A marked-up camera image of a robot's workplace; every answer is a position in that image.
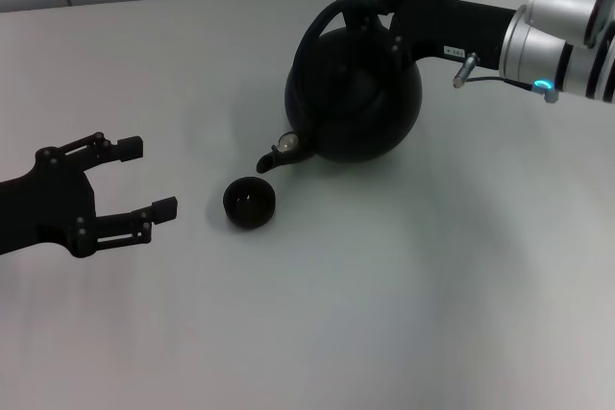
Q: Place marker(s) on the small black teacup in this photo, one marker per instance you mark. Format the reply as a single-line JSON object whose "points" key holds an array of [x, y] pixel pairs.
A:
{"points": [[250, 218]]}

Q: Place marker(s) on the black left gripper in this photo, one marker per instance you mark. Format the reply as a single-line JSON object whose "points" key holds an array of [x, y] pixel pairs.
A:
{"points": [[48, 208]]}

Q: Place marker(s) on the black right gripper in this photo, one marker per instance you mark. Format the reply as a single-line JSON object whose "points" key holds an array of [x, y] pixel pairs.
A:
{"points": [[447, 26]]}

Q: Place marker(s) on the black round teapot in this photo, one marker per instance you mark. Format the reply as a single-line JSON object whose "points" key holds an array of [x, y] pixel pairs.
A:
{"points": [[365, 112]]}

